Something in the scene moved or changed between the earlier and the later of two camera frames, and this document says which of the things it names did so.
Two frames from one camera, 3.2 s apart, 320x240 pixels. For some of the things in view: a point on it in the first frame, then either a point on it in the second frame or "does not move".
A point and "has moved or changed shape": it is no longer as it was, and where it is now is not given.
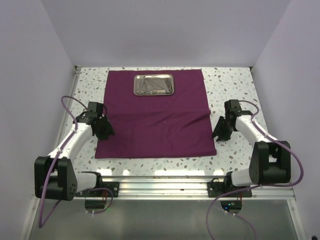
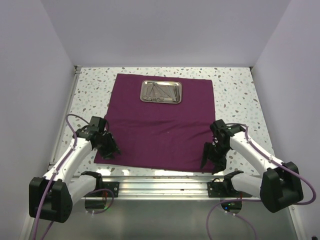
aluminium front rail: x=190 y=187 does not move
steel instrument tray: x=153 y=84 to x=161 y=91
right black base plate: x=215 y=188 does not move
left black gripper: x=108 y=131 to x=107 y=153
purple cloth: x=176 y=125 has moved or changed shape
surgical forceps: x=168 y=88 to x=176 y=95
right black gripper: x=217 y=128 to x=220 y=163
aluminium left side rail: x=76 y=73 does not move
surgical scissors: x=146 y=87 to x=147 y=97
